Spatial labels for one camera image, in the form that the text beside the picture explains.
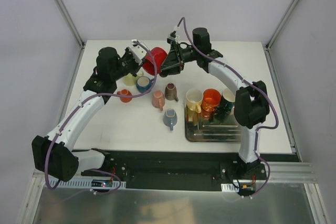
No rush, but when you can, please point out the purple cable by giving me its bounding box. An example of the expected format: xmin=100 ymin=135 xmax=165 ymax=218
xmin=44 ymin=41 xmax=158 ymax=196
xmin=176 ymin=16 xmax=279 ymax=200

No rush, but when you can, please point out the right white cable duct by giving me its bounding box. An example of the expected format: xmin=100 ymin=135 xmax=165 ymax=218
xmin=221 ymin=184 xmax=257 ymax=193

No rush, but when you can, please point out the blue ribbed mug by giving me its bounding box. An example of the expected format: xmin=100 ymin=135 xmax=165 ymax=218
xmin=136 ymin=76 xmax=154 ymax=94

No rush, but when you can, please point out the yellow mug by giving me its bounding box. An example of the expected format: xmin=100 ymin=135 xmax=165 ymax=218
xmin=186 ymin=89 xmax=203 ymax=113

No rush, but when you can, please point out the left aluminium frame post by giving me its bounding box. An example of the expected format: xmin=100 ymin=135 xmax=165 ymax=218
xmin=54 ymin=0 xmax=85 ymax=48

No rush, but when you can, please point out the right aluminium frame post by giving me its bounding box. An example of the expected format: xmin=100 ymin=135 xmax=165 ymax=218
xmin=265 ymin=0 xmax=301 ymax=51

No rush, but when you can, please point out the grey-blue mug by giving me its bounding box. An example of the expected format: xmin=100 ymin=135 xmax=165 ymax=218
xmin=163 ymin=109 xmax=177 ymax=131

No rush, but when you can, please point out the bright orange mug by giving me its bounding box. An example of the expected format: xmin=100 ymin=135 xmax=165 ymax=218
xmin=201 ymin=89 xmax=222 ymax=112

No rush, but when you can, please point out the red mug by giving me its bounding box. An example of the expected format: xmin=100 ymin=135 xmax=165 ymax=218
xmin=142 ymin=47 xmax=167 ymax=76

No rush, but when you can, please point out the steel baking tray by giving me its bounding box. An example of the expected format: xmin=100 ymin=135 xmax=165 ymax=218
xmin=184 ymin=105 xmax=241 ymax=143

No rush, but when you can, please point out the white cable duct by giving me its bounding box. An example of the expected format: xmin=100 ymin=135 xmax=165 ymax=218
xmin=221 ymin=184 xmax=257 ymax=193
xmin=57 ymin=178 xmax=126 ymax=190

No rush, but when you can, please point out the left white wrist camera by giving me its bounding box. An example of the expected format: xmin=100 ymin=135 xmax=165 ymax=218
xmin=130 ymin=39 xmax=147 ymax=62

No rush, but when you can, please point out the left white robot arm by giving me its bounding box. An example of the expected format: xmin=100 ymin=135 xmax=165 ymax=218
xmin=32 ymin=46 xmax=146 ymax=182

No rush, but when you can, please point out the brown striped mug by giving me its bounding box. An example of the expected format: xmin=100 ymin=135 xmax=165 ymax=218
xmin=164 ymin=83 xmax=179 ymax=102

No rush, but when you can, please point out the left white cable duct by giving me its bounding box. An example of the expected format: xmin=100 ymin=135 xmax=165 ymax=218
xmin=57 ymin=178 xmax=126 ymax=190

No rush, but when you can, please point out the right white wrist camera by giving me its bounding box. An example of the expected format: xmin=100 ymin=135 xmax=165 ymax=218
xmin=169 ymin=26 xmax=180 ymax=39

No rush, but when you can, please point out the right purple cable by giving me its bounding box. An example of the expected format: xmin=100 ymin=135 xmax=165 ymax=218
xmin=176 ymin=16 xmax=279 ymax=200

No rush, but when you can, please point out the dark green mug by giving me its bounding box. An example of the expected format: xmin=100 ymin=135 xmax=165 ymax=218
xmin=219 ymin=88 xmax=235 ymax=114

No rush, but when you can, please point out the small orange cup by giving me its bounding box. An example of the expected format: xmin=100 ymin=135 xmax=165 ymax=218
xmin=117 ymin=89 xmax=132 ymax=103

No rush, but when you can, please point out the pink mug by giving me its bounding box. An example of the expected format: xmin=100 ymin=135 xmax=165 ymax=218
xmin=152 ymin=90 xmax=165 ymax=111

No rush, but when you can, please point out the aluminium frame post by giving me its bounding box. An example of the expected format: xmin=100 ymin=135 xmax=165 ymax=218
xmin=265 ymin=0 xmax=301 ymax=51
xmin=54 ymin=0 xmax=85 ymax=48

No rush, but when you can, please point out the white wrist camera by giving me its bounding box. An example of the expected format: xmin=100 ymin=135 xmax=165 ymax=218
xmin=169 ymin=26 xmax=180 ymax=39
xmin=130 ymin=39 xmax=147 ymax=62

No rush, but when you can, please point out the pale yellow-green mug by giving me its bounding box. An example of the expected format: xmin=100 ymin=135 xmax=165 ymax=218
xmin=122 ymin=71 xmax=144 ymax=86

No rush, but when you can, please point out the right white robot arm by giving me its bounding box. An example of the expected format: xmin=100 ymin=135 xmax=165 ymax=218
xmin=160 ymin=27 xmax=270 ymax=179

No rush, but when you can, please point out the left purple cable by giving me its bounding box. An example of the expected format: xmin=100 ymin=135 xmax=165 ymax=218
xmin=44 ymin=41 xmax=158 ymax=196

